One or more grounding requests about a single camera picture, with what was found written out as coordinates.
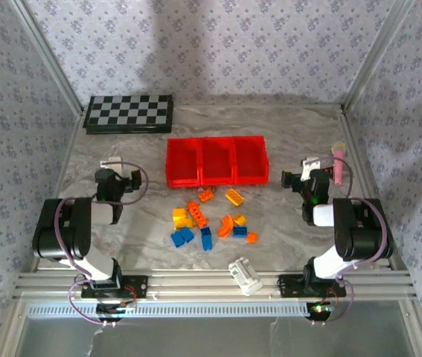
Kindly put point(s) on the yellow square lego brick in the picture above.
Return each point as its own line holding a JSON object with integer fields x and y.
{"x": 179, "y": 213}
{"x": 182, "y": 223}

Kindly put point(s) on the yellow long lego brick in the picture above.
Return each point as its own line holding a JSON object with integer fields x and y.
{"x": 234, "y": 197}

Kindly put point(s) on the yellow rounded lego piece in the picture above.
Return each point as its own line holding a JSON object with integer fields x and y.
{"x": 240, "y": 219}

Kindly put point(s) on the small orange lego brick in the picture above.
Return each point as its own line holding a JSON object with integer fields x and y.
{"x": 251, "y": 237}

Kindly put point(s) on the orange long lego brick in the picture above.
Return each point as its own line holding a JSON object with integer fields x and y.
{"x": 197, "y": 214}

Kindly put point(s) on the dark blue square lego brick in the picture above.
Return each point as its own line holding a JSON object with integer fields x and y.
{"x": 239, "y": 231}

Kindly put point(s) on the orange six-stud lego brick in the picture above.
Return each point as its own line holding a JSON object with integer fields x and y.
{"x": 206, "y": 195}

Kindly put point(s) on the blue smooth lego brick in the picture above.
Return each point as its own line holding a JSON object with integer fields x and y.
{"x": 207, "y": 243}

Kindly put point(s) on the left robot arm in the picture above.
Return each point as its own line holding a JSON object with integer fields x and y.
{"x": 61, "y": 230}

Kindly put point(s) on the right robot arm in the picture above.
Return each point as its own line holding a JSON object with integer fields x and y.
{"x": 359, "y": 230}

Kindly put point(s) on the pink toy microphone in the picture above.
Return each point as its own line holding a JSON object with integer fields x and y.
{"x": 339, "y": 163}

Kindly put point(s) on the black and grey chessboard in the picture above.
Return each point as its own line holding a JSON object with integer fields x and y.
{"x": 128, "y": 113}

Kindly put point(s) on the white plastic device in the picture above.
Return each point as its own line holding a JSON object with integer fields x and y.
{"x": 246, "y": 277}

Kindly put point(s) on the black controller board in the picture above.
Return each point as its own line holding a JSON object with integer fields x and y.
{"x": 326, "y": 314}
{"x": 108, "y": 309}

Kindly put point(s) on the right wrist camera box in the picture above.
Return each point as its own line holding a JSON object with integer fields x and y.
{"x": 307, "y": 169}

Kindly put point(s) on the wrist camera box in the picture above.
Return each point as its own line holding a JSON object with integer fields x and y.
{"x": 307, "y": 169}
{"x": 111, "y": 163}

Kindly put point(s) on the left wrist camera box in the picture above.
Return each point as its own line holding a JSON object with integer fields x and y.
{"x": 111, "y": 163}

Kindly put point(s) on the aluminum side rail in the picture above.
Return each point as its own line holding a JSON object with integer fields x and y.
{"x": 358, "y": 148}
{"x": 57, "y": 186}

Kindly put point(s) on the aluminum base rail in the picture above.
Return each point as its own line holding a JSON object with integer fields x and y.
{"x": 195, "y": 284}

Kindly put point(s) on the aluminum frame post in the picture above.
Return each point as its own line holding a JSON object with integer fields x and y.
{"x": 48, "y": 52}
{"x": 380, "y": 52}

